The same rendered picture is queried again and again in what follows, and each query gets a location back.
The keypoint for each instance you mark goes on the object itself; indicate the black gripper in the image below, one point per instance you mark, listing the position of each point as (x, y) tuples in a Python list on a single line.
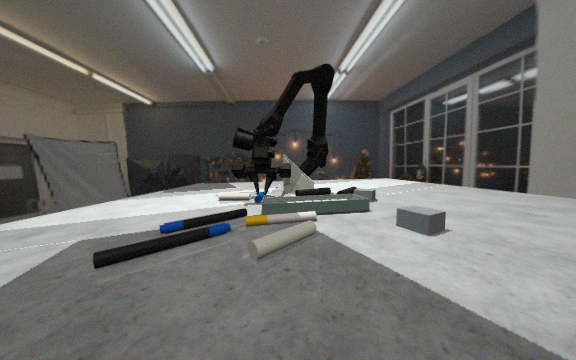
[(241, 172)]

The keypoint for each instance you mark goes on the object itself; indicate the grey keyboard with white letter keys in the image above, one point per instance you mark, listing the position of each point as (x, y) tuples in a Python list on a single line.
[(321, 204)]

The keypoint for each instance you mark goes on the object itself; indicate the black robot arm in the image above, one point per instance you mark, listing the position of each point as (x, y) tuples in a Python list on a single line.
[(321, 79)]

